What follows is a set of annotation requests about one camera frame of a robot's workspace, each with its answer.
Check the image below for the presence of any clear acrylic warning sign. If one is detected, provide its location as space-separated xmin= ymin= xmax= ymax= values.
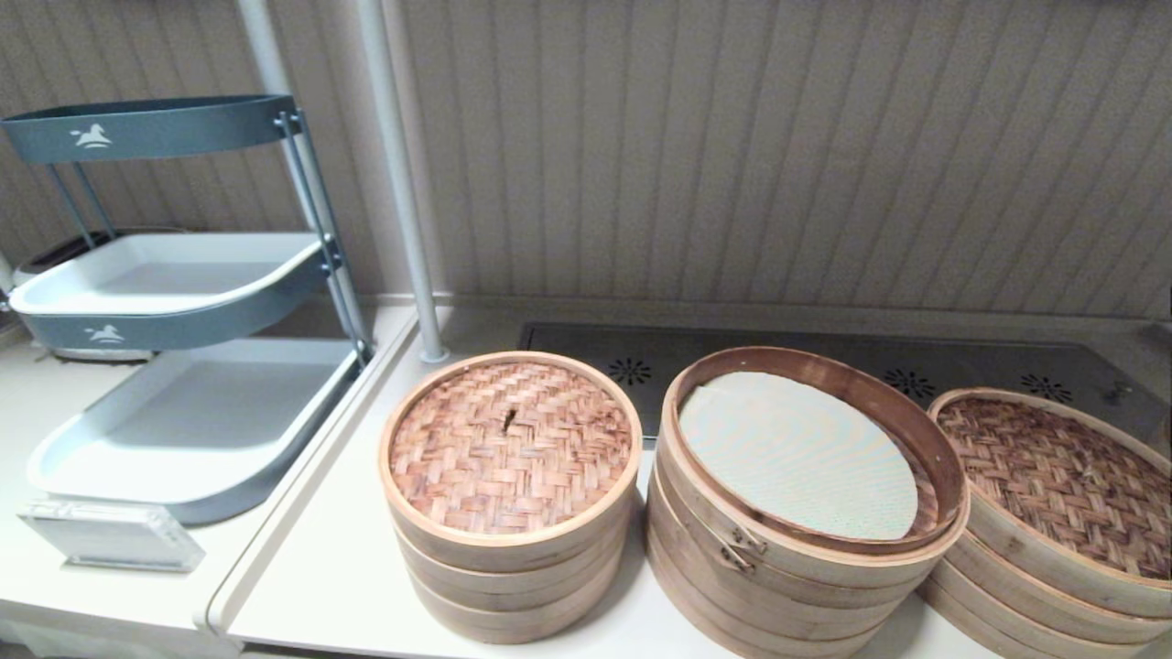
xmin=16 ymin=497 xmax=207 ymax=575

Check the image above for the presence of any white vertical pole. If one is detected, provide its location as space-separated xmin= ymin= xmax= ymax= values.
xmin=355 ymin=0 xmax=451 ymax=365

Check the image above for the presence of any small woven bamboo steamer lid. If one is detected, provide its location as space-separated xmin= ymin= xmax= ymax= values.
xmin=378 ymin=351 xmax=644 ymax=575

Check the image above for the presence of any dark metal vented panel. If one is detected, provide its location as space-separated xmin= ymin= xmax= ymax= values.
xmin=520 ymin=322 xmax=1171 ymax=449

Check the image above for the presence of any white round steamer liner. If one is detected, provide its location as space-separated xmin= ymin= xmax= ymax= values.
xmin=678 ymin=371 xmax=918 ymax=541

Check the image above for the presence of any large bamboo steamer basket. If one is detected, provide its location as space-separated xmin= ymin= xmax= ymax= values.
xmin=644 ymin=526 xmax=907 ymax=659
xmin=648 ymin=476 xmax=944 ymax=642

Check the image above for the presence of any grey-blue metal rack frame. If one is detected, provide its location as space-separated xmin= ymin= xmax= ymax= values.
xmin=46 ymin=108 xmax=374 ymax=365

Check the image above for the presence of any large woven bamboo steamer lid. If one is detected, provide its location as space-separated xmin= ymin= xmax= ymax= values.
xmin=928 ymin=387 xmax=1172 ymax=621

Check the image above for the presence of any grey-blue rack tray white inside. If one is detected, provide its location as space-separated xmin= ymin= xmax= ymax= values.
xmin=26 ymin=339 xmax=365 ymax=527
xmin=7 ymin=231 xmax=332 ymax=353

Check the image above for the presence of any large bamboo steamer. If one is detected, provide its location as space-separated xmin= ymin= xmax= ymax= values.
xmin=661 ymin=346 xmax=971 ymax=605

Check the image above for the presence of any grey-blue rack tray with horse logo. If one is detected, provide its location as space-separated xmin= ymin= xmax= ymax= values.
xmin=2 ymin=96 xmax=301 ymax=166

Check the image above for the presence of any right bamboo steamer stack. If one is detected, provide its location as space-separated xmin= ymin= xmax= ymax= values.
xmin=943 ymin=526 xmax=1172 ymax=648

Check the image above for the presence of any small bamboo steamer basket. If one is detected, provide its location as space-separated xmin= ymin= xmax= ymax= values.
xmin=410 ymin=577 xmax=625 ymax=646
xmin=392 ymin=517 xmax=637 ymax=598
xmin=401 ymin=549 xmax=633 ymax=621

